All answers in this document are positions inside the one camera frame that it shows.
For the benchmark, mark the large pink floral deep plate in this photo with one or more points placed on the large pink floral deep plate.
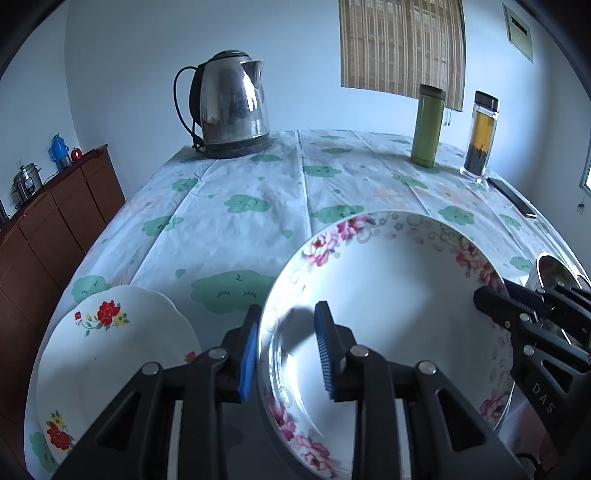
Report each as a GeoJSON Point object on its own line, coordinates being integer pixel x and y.
{"type": "Point", "coordinates": [392, 286]}

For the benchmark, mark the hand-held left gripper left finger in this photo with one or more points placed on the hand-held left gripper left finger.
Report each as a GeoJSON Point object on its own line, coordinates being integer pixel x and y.
{"type": "Point", "coordinates": [249, 357]}

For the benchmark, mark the dark kettle base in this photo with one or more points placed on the dark kettle base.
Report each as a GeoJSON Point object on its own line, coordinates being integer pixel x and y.
{"type": "Point", "coordinates": [240, 149]}

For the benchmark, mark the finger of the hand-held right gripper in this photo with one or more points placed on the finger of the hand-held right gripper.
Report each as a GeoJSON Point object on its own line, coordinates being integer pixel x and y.
{"type": "Point", "coordinates": [572, 314]}
{"type": "Point", "coordinates": [494, 302]}

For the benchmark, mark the stainless steel electric kettle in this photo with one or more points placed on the stainless steel electric kettle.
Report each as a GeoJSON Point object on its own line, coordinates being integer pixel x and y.
{"type": "Point", "coordinates": [231, 97]}

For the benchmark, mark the bamboo window blind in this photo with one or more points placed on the bamboo window blind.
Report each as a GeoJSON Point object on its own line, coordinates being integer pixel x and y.
{"type": "Point", "coordinates": [401, 46]}

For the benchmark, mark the framed wall panel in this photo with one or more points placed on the framed wall panel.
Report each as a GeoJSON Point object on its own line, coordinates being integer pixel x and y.
{"type": "Point", "coordinates": [518, 32]}

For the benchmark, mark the glass tea bottle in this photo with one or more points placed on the glass tea bottle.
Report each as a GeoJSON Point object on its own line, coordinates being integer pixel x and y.
{"type": "Point", "coordinates": [480, 138]}

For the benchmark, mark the small red jar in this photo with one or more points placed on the small red jar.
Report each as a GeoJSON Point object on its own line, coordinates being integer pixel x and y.
{"type": "Point", "coordinates": [77, 154]}

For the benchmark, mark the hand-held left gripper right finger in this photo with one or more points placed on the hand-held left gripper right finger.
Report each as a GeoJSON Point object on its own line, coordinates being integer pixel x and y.
{"type": "Point", "coordinates": [323, 346]}

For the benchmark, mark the green thermos flask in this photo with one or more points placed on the green thermos flask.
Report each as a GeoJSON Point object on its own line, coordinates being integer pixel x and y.
{"type": "Point", "coordinates": [427, 134]}

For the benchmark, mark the brown wooden cabinet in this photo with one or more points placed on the brown wooden cabinet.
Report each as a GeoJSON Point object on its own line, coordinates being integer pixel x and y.
{"type": "Point", "coordinates": [41, 258]}

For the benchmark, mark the cloud print tablecloth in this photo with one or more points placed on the cloud print tablecloth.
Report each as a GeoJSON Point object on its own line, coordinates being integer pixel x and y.
{"type": "Point", "coordinates": [231, 226]}

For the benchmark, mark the silver rice cooker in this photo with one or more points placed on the silver rice cooker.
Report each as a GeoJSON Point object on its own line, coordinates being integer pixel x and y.
{"type": "Point", "coordinates": [27, 182]}

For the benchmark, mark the small red flower white plate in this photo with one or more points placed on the small red flower white plate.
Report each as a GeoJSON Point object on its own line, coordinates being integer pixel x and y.
{"type": "Point", "coordinates": [115, 360]}

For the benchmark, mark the black smartphone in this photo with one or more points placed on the black smartphone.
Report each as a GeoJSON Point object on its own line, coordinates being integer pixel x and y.
{"type": "Point", "coordinates": [512, 197]}

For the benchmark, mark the window frame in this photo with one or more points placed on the window frame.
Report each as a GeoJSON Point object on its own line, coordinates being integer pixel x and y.
{"type": "Point", "coordinates": [587, 170]}

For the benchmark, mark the blue thermos jug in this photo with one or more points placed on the blue thermos jug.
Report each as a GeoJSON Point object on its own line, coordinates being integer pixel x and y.
{"type": "Point", "coordinates": [58, 150]}

